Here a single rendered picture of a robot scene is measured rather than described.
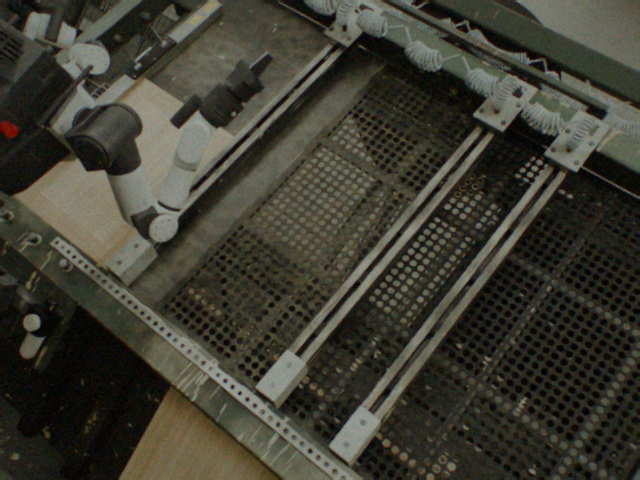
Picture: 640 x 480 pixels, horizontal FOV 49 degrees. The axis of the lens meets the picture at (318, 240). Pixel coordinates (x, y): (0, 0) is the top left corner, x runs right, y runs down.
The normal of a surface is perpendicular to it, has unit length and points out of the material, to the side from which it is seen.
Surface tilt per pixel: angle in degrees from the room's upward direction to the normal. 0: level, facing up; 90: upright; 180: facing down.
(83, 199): 58
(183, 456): 90
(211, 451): 90
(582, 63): 90
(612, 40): 90
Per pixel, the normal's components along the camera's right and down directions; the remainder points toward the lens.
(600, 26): -0.39, 0.00
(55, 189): -0.07, -0.47
